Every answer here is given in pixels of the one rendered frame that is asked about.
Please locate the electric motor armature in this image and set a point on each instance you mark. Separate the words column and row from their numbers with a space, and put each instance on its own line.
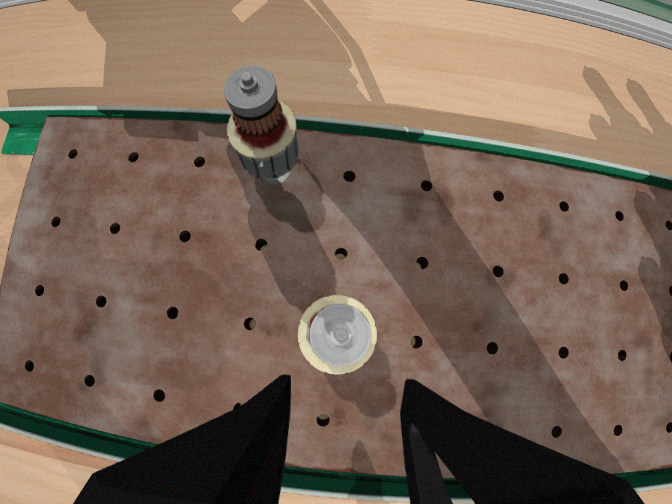
column 263, row 136
column 334, row 331

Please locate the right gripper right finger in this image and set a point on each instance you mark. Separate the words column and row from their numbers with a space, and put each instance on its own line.
column 493, row 465

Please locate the brown perforated board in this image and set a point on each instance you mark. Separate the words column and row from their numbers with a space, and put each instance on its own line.
column 490, row 278

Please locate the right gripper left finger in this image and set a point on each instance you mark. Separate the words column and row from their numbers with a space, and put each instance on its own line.
column 214, row 463

